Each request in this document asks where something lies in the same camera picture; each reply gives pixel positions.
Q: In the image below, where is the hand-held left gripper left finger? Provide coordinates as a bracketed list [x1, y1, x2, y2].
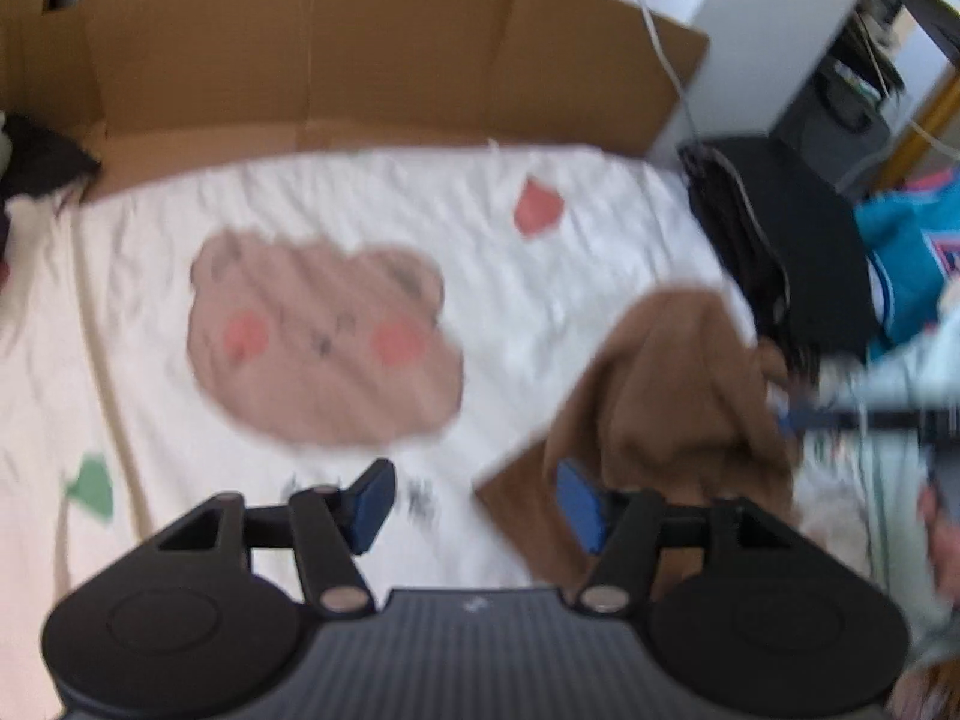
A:
[154, 457, 397, 617]

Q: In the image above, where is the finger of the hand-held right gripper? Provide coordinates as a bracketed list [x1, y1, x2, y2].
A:
[780, 403, 960, 437]

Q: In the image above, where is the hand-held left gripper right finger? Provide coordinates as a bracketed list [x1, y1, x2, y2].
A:
[555, 461, 807, 617]

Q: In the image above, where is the brown t-shirt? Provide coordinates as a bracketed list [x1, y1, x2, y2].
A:
[472, 285, 803, 593]

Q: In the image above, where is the person's right hand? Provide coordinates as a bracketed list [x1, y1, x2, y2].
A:
[919, 486, 960, 595]

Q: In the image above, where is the mint green clothing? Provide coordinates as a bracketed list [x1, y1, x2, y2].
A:
[795, 330, 960, 653]

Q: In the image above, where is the teal garment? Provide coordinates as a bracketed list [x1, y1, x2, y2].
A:
[855, 169, 960, 361]

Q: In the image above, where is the black waffle cloth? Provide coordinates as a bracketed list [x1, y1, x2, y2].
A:
[679, 135, 878, 368]

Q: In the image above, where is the bear print bedsheet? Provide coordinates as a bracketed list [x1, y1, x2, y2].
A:
[0, 141, 931, 720]

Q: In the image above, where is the dark grey equipment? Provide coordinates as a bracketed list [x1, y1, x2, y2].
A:
[772, 0, 960, 166]

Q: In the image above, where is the brown cardboard sheet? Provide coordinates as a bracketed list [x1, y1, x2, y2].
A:
[0, 0, 710, 203]

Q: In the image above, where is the black crumpled garment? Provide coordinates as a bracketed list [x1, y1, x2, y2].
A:
[0, 112, 102, 203]

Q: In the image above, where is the white cable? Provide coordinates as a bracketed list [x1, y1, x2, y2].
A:
[596, 0, 706, 147]

